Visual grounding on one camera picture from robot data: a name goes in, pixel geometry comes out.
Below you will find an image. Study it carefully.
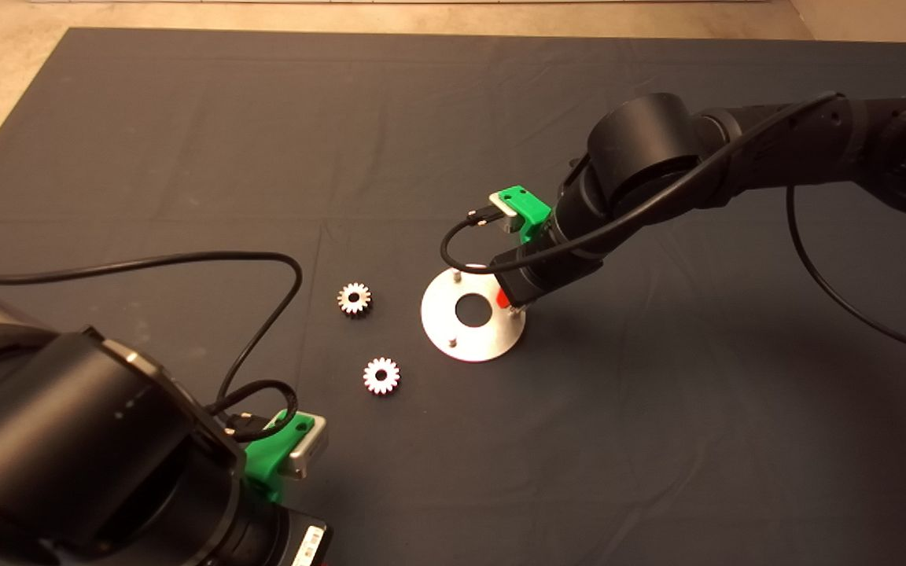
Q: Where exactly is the green left camera mount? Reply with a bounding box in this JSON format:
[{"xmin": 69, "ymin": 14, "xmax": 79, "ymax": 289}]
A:
[{"xmin": 242, "ymin": 409, "xmax": 316, "ymax": 504}]

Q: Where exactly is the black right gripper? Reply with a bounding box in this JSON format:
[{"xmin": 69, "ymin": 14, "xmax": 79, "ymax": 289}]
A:
[{"xmin": 495, "ymin": 238, "xmax": 603, "ymax": 307}]

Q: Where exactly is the green right camera mount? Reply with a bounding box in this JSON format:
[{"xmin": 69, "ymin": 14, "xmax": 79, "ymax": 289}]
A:
[{"xmin": 498, "ymin": 186, "xmax": 552, "ymax": 244}]

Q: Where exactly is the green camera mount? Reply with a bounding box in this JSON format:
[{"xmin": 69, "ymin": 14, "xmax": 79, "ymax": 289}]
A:
[
  {"xmin": 242, "ymin": 409, "xmax": 316, "ymax": 504},
  {"xmin": 498, "ymin": 186, "xmax": 552, "ymax": 244}
]

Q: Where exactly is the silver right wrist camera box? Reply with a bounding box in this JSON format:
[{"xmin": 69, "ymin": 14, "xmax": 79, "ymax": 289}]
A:
[{"xmin": 488, "ymin": 194, "xmax": 523, "ymax": 234}]

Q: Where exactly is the dark grey table cloth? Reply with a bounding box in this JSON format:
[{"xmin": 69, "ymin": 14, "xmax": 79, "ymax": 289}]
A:
[{"xmin": 0, "ymin": 28, "xmax": 906, "ymax": 566}]

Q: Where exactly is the black right camera cable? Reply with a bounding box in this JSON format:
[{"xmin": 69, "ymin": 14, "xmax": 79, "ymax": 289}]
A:
[{"xmin": 440, "ymin": 92, "xmax": 906, "ymax": 361}]

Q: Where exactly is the black left camera cable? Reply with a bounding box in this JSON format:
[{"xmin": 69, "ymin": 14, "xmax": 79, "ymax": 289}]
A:
[{"xmin": 0, "ymin": 252, "xmax": 303, "ymax": 441}]

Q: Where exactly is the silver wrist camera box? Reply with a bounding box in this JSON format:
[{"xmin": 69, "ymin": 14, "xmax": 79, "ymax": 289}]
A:
[
  {"xmin": 488, "ymin": 194, "xmax": 523, "ymax": 234},
  {"xmin": 276, "ymin": 414, "xmax": 329, "ymax": 480}
]

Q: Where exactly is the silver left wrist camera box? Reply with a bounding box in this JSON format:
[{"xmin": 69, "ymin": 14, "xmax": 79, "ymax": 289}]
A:
[{"xmin": 276, "ymin": 414, "xmax": 329, "ymax": 480}]

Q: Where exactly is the round metal carrier plate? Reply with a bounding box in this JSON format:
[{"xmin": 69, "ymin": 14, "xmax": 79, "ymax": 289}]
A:
[{"xmin": 420, "ymin": 267, "xmax": 526, "ymax": 363}]

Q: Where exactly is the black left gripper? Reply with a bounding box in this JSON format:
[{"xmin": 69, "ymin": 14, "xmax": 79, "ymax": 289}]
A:
[{"xmin": 264, "ymin": 507, "xmax": 334, "ymax": 566}]

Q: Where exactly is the black camera cable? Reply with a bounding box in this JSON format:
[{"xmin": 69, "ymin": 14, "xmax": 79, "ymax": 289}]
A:
[
  {"xmin": 440, "ymin": 92, "xmax": 906, "ymax": 361},
  {"xmin": 0, "ymin": 252, "xmax": 303, "ymax": 441}
]

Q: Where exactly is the small steel planetary gear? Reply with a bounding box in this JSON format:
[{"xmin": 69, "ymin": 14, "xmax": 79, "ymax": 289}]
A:
[
  {"xmin": 337, "ymin": 282, "xmax": 372, "ymax": 317},
  {"xmin": 363, "ymin": 357, "xmax": 400, "ymax": 395}
]

